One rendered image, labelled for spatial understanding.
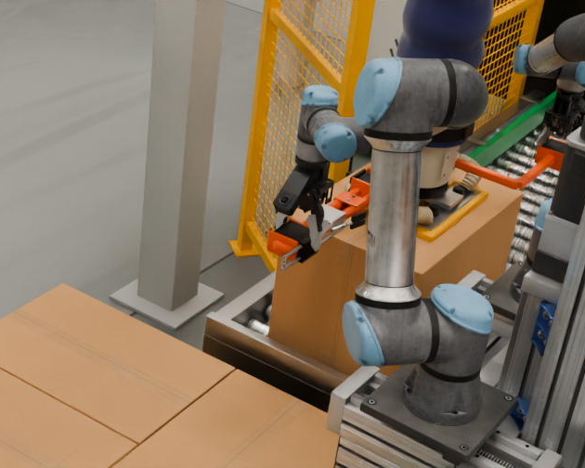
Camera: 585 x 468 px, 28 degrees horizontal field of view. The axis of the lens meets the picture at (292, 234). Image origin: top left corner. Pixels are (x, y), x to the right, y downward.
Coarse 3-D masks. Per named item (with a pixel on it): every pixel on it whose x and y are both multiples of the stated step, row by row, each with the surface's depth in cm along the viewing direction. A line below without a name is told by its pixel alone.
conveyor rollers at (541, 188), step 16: (528, 144) 454; (496, 160) 435; (512, 160) 441; (528, 160) 438; (512, 176) 424; (544, 176) 427; (528, 192) 413; (544, 192) 418; (528, 208) 404; (528, 224) 395; (512, 240) 381; (528, 240) 387; (512, 256) 373; (256, 320) 321
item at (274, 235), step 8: (288, 224) 257; (296, 224) 257; (304, 224) 258; (272, 232) 253; (280, 232) 253; (288, 232) 254; (296, 232) 254; (304, 232) 255; (272, 240) 254; (280, 240) 253; (288, 240) 251; (296, 240) 251; (272, 248) 255; (296, 256) 252
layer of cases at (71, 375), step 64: (0, 320) 308; (64, 320) 311; (128, 320) 315; (0, 384) 285; (64, 384) 288; (128, 384) 291; (192, 384) 294; (256, 384) 297; (0, 448) 265; (64, 448) 267; (128, 448) 270; (192, 448) 273; (256, 448) 275; (320, 448) 278
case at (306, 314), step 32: (512, 192) 319; (480, 224) 301; (512, 224) 322; (320, 256) 290; (352, 256) 285; (416, 256) 282; (448, 256) 287; (480, 256) 308; (288, 288) 300; (320, 288) 294; (352, 288) 288; (288, 320) 304; (320, 320) 298; (320, 352) 302
